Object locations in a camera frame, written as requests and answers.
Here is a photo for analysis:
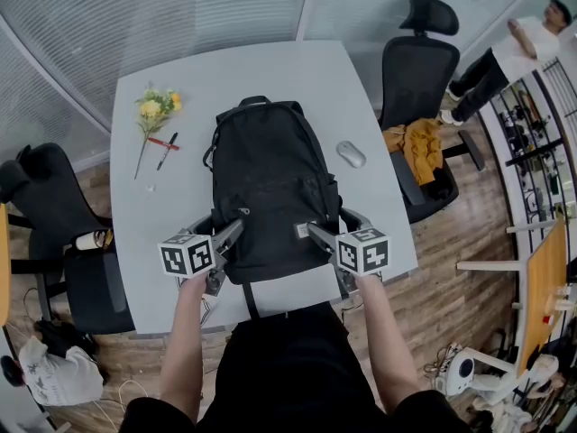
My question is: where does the black backpack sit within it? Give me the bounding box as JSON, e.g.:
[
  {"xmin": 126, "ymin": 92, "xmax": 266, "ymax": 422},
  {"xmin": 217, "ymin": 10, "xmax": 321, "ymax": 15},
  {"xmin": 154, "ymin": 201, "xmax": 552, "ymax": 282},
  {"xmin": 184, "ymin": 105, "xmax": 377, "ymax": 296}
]
[{"xmin": 202, "ymin": 95, "xmax": 343, "ymax": 319}]

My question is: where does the white table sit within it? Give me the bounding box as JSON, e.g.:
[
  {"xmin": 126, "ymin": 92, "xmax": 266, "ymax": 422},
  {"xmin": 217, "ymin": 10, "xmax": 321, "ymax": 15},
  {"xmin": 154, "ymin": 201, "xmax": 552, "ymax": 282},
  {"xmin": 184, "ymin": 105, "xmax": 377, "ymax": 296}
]
[{"xmin": 110, "ymin": 39, "xmax": 419, "ymax": 336}]

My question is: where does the yellow artificial flower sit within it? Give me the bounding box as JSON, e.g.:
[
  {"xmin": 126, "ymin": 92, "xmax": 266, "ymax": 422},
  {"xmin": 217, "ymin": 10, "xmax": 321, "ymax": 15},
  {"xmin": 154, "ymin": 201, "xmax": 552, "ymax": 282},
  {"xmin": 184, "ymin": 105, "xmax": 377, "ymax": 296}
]
[{"xmin": 133, "ymin": 86, "xmax": 184, "ymax": 180}]

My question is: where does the white cup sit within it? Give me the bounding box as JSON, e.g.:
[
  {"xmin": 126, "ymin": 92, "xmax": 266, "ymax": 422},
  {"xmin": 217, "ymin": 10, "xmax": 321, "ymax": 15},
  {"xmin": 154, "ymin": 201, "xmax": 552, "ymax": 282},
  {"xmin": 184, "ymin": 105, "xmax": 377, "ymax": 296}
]
[{"xmin": 74, "ymin": 230, "xmax": 98, "ymax": 251}]

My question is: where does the wooden desk with white legs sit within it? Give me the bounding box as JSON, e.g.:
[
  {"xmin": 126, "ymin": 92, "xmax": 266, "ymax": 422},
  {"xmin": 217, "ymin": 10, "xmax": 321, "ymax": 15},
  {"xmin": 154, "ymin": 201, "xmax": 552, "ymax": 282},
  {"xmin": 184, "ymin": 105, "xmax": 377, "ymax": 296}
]
[{"xmin": 455, "ymin": 216, "xmax": 577, "ymax": 378}]

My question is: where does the person's right forearm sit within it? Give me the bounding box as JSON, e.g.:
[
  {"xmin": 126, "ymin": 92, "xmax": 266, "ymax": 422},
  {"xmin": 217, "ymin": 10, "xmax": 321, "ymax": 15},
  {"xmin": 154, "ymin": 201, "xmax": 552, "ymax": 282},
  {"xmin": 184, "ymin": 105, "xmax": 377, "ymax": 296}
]
[{"xmin": 355, "ymin": 273, "xmax": 423, "ymax": 414}]

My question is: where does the silver computer mouse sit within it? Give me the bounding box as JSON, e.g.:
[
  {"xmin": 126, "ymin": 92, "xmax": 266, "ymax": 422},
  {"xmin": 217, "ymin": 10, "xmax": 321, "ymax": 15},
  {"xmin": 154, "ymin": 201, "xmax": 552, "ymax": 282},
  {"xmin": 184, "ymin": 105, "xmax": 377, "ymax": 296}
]
[{"xmin": 335, "ymin": 140, "xmax": 367, "ymax": 170}]

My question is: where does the round wooden table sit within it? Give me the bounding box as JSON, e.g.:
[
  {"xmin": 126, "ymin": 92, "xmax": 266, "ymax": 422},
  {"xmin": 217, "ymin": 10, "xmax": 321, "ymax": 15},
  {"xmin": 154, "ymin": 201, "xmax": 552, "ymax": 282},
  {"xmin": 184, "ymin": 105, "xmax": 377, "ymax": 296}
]
[{"xmin": 0, "ymin": 203, "xmax": 11, "ymax": 328}]

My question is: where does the black mesh office chair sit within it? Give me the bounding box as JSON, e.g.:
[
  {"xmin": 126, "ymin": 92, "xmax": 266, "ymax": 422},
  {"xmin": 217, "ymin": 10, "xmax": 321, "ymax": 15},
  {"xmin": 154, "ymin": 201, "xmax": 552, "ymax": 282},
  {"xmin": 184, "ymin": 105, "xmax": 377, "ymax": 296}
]
[{"xmin": 377, "ymin": 0, "xmax": 487, "ymax": 225}]

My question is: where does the black marker pen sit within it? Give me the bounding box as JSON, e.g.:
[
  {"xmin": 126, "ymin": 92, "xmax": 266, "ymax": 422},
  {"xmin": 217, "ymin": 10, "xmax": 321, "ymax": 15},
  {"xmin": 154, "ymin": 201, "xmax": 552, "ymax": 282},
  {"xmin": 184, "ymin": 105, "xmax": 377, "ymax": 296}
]
[{"xmin": 156, "ymin": 132, "xmax": 179, "ymax": 171}]

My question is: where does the person's black clothing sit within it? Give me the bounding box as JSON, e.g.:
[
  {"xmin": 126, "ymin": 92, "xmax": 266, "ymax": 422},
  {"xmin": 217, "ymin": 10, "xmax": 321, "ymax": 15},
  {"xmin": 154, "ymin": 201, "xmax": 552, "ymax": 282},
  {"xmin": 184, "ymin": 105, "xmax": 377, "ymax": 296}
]
[{"xmin": 119, "ymin": 302, "xmax": 472, "ymax": 433}]

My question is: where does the white round appliance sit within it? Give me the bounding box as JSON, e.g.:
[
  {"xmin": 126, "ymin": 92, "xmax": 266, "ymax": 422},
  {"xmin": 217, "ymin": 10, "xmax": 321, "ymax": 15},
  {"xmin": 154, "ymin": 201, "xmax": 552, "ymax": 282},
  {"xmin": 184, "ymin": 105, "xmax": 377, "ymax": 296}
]
[{"xmin": 444, "ymin": 349, "xmax": 477, "ymax": 396}]

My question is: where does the person's left forearm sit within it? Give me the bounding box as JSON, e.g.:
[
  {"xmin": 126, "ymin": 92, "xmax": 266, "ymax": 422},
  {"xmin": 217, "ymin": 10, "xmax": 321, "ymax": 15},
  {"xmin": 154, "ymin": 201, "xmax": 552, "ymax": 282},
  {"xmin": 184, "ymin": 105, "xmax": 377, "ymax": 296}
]
[{"xmin": 158, "ymin": 275, "xmax": 209, "ymax": 423}]

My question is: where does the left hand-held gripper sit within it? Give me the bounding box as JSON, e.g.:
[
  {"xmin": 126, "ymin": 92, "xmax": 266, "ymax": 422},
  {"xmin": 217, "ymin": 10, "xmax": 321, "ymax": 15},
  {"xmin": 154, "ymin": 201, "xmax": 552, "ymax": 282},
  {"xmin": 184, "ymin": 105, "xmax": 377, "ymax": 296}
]
[{"xmin": 157, "ymin": 213, "xmax": 246, "ymax": 297}]

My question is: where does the orange cloth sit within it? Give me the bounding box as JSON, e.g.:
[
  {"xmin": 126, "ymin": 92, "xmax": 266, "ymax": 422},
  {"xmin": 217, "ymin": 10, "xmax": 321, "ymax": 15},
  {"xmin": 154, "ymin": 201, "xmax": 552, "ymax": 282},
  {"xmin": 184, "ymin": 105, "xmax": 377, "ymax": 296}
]
[{"xmin": 382, "ymin": 117, "xmax": 445, "ymax": 187}]

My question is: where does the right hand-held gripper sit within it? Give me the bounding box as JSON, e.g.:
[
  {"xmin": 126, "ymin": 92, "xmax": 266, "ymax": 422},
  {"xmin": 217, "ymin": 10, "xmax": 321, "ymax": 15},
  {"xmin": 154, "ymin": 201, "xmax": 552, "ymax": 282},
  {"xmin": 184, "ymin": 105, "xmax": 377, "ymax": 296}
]
[{"xmin": 306, "ymin": 207, "xmax": 391, "ymax": 301}]

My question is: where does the black metal shelf rack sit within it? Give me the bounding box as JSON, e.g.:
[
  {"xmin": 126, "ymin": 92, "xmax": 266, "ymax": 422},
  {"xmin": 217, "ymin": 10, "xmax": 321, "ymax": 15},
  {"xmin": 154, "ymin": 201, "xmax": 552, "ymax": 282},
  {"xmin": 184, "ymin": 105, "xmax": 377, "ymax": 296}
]
[{"xmin": 477, "ymin": 56, "xmax": 577, "ymax": 261}]

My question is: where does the red pen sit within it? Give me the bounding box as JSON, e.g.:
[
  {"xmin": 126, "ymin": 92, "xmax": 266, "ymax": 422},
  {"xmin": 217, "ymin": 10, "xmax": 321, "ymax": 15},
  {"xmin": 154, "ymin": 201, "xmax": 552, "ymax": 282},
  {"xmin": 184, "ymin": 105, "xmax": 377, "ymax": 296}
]
[{"xmin": 147, "ymin": 136, "xmax": 180, "ymax": 152}]

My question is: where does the round black object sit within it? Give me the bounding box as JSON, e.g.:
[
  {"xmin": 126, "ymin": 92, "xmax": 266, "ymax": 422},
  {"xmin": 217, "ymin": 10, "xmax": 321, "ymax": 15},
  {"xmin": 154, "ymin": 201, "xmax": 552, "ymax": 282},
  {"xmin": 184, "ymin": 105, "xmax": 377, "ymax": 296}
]
[{"xmin": 0, "ymin": 354, "xmax": 23, "ymax": 385}]

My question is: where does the black cloth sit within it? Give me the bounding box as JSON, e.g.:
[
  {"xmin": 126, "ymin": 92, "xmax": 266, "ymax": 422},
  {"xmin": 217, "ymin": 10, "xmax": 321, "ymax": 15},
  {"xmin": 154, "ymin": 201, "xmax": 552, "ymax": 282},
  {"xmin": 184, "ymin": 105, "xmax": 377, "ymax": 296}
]
[{"xmin": 33, "ymin": 318, "xmax": 98, "ymax": 355}]

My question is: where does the white cable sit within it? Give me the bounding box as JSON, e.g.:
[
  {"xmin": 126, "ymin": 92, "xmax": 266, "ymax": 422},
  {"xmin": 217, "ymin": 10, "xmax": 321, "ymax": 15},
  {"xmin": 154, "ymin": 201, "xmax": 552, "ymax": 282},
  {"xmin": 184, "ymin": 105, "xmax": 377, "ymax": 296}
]
[{"xmin": 92, "ymin": 379, "xmax": 145, "ymax": 423}]

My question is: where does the black padded office chair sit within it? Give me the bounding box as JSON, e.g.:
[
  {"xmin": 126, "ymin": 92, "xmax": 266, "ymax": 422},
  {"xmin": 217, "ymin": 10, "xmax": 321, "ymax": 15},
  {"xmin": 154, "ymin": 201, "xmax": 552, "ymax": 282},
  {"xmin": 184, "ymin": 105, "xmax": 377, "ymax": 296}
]
[{"xmin": 0, "ymin": 142, "xmax": 136, "ymax": 336}]

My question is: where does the white printed tote bag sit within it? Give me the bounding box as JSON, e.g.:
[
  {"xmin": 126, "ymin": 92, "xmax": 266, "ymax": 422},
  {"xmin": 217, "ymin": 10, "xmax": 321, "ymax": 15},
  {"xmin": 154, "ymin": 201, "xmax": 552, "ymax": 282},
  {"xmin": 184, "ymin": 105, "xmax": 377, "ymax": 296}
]
[{"xmin": 18, "ymin": 335, "xmax": 105, "ymax": 408}]

